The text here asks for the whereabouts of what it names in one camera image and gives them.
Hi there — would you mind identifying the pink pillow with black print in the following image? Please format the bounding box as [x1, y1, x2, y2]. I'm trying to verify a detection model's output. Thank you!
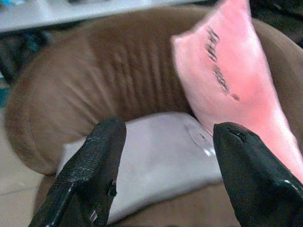
[170, 0, 303, 185]

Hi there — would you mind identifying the pale grey seat cushion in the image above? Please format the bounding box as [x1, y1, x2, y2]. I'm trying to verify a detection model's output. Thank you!
[55, 111, 224, 224]

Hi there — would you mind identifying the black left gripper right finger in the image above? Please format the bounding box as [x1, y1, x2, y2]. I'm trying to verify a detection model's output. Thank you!
[212, 121, 303, 227]

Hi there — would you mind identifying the white table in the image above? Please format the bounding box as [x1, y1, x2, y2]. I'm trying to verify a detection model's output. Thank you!
[0, 0, 214, 33]

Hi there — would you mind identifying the brown fabric sofa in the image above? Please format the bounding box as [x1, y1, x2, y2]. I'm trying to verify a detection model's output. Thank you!
[4, 6, 303, 227]

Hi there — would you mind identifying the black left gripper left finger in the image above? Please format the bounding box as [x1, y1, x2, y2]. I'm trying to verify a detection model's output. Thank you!
[28, 117, 127, 227]

